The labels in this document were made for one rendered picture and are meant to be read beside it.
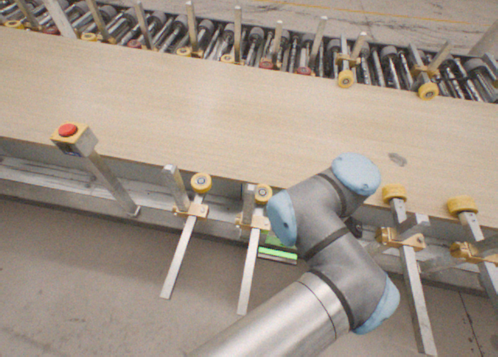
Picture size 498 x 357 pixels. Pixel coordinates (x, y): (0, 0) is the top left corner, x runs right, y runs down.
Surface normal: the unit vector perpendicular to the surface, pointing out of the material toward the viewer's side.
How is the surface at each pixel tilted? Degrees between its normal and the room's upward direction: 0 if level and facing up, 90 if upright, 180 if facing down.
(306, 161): 0
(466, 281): 0
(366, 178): 5
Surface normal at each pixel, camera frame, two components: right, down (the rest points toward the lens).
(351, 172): 0.14, -0.60
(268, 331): -0.02, -0.79
